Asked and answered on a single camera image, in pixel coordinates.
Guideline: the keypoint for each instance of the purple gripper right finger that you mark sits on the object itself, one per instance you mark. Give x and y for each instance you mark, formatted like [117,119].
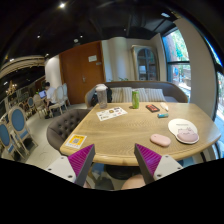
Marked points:
[148,161]

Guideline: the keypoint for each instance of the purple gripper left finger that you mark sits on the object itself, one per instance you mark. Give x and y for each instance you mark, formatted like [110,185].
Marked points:
[81,162]

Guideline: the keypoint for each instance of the pink computer mouse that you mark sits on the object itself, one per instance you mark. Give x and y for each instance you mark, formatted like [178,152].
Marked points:
[160,140]

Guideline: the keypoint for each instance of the white cat mouse pad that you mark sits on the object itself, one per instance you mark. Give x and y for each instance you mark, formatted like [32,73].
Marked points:
[184,131]

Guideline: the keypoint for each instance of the yellow QR code sticker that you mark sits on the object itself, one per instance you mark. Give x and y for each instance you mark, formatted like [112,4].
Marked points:
[75,141]

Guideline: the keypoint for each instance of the grey tufted armchair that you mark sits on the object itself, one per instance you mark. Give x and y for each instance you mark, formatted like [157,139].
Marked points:
[62,126]

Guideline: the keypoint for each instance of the teal small case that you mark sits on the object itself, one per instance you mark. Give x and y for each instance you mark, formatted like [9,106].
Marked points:
[164,115]

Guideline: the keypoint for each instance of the cream small pouch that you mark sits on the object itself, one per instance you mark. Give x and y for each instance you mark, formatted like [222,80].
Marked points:
[164,106]

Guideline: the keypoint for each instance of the white sticker sheet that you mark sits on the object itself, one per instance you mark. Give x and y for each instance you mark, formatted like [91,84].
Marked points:
[110,113]

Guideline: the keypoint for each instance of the white chair near person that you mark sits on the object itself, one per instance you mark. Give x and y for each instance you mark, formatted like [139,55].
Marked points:
[59,100]

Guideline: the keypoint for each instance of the striped cushion right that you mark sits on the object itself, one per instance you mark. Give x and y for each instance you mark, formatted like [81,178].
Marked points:
[155,95]

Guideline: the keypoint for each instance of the green drink bottle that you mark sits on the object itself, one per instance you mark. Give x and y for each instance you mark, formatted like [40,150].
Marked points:
[135,99]

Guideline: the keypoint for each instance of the black backpack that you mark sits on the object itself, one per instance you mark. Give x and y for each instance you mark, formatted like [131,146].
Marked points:
[94,99]

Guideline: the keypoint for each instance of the grey sofa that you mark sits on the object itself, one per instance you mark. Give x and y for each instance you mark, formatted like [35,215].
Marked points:
[171,92]

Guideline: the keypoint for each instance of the striped cushion left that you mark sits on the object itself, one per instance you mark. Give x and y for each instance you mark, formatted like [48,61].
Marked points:
[117,95]

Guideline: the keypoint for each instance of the seated person white shirt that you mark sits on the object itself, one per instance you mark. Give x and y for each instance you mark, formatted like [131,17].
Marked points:
[50,97]

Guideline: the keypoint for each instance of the clear plastic tumbler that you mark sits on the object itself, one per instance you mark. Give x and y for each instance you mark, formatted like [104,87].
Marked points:
[101,91]

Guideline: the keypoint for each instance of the blue white dining chair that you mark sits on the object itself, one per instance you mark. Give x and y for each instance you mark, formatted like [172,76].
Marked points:
[18,122]

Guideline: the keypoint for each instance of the laptop computer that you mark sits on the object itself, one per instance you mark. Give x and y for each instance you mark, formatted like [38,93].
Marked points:
[42,94]

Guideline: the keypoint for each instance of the brown wooden door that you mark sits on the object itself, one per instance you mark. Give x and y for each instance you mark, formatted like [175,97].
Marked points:
[81,69]

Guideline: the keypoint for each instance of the arched white cabinet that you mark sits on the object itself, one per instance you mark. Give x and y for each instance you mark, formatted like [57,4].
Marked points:
[145,61]

